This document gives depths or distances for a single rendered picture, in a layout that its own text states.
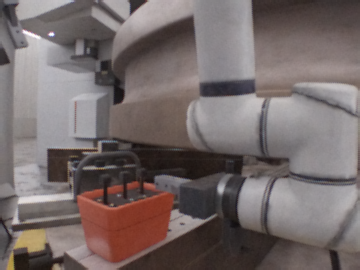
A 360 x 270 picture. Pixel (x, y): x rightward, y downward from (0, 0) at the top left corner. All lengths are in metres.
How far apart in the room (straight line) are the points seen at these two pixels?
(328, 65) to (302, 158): 0.86
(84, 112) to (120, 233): 4.23
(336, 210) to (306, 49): 0.93
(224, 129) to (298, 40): 0.90
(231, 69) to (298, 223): 0.22
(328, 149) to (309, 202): 0.07
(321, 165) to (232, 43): 0.19
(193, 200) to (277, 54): 0.93
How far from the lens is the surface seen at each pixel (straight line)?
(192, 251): 0.74
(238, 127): 0.35
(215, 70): 0.35
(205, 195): 0.38
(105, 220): 0.51
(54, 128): 5.66
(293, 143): 0.34
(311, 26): 1.23
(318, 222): 0.35
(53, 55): 4.50
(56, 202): 1.80
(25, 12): 3.61
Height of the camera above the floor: 0.97
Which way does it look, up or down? 2 degrees down
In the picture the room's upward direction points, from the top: 1 degrees clockwise
